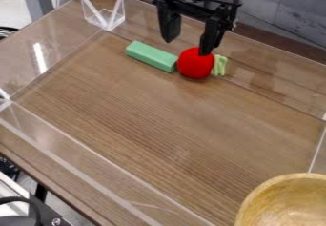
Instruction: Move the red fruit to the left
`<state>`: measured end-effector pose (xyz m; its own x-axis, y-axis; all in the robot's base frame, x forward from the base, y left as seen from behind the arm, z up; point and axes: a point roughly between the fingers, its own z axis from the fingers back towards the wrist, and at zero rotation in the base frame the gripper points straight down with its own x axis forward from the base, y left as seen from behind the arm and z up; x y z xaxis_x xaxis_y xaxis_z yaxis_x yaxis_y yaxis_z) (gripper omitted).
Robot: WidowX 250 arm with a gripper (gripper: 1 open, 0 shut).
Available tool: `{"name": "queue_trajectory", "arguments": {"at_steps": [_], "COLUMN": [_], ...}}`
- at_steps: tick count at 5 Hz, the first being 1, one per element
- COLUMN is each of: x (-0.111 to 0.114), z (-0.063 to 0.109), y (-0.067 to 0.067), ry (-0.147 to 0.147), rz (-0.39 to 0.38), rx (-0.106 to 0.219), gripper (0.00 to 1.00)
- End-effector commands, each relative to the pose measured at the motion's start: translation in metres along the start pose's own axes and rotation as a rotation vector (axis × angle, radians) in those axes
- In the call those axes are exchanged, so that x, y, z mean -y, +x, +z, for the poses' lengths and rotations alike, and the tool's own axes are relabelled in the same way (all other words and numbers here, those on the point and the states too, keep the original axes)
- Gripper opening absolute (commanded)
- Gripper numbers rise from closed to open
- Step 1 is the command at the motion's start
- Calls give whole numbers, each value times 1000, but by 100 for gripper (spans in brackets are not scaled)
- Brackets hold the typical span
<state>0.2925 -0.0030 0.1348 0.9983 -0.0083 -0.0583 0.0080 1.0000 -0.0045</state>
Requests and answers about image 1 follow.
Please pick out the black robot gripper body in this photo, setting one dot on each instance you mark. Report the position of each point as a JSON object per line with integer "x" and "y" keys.
{"x": 202, "y": 9}

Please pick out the red round fruit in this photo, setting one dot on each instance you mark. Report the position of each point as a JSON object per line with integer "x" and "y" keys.
{"x": 192, "y": 64}

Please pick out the light green small toy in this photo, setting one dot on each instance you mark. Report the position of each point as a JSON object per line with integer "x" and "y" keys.
{"x": 219, "y": 65}

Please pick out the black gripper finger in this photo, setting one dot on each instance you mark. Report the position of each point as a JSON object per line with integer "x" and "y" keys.
{"x": 168, "y": 22}
{"x": 212, "y": 34}

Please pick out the black metal base plate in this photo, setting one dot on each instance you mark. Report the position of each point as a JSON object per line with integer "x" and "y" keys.
{"x": 49, "y": 217}

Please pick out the green rectangular block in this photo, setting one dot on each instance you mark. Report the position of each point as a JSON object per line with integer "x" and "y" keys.
{"x": 150, "y": 55}

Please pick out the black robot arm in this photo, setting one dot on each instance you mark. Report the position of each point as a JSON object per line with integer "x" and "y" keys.
{"x": 216, "y": 13}

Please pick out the clear acrylic corner bracket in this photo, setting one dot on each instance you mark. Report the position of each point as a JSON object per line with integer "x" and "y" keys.
{"x": 107, "y": 19}

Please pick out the clear acrylic tray enclosure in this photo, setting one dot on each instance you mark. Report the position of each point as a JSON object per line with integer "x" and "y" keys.
{"x": 140, "y": 147}

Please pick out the wooden bowl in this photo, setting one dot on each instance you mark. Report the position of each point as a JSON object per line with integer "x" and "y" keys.
{"x": 289, "y": 200}

